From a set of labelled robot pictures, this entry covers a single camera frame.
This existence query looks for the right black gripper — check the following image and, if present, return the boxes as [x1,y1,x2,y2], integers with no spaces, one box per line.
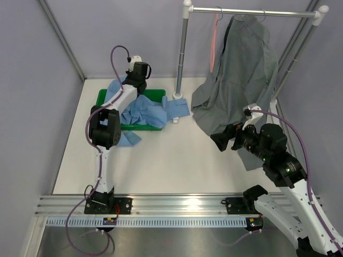
[210,117,270,162]

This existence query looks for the light blue shirt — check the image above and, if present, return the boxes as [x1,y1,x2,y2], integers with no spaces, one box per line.
[105,79,190,147]

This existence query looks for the pink clothes hanger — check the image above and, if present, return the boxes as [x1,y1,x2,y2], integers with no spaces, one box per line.
[210,6,223,73]

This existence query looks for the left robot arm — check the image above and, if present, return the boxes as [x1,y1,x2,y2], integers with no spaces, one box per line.
[85,61,151,214]

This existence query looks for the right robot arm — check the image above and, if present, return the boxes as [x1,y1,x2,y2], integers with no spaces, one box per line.
[211,123,342,256]

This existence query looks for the green plastic tray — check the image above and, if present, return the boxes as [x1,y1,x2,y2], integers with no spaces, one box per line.
[96,89,166,131]

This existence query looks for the white metal clothes rack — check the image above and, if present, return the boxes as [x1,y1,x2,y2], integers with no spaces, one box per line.
[173,1,329,114]

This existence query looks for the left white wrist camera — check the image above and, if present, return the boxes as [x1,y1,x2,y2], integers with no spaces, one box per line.
[128,56,142,72]

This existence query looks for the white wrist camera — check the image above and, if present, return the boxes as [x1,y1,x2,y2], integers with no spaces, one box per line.
[128,56,142,72]
[242,103,263,130]

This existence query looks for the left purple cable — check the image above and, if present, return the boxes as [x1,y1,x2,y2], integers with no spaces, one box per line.
[64,44,131,255]

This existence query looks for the purple cable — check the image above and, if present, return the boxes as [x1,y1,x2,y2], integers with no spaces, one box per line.
[64,44,131,255]
[249,109,338,250]

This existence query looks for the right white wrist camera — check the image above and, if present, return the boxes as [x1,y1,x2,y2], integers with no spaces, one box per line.
[242,103,263,130]

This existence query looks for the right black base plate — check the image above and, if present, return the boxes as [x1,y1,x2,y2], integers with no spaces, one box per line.
[221,196,262,215]

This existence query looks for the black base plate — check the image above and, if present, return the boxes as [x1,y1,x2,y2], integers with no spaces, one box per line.
[84,197,133,215]
[221,196,262,215]

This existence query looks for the aluminium mounting rail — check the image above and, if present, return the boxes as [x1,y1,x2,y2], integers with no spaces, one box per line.
[34,194,258,217]

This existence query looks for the white slotted cable duct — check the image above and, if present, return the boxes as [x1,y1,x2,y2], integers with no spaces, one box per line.
[46,216,264,228]

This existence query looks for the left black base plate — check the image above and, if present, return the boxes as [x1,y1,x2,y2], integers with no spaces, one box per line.
[84,197,133,215]

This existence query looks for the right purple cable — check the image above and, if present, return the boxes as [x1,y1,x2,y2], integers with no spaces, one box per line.
[249,109,338,250]

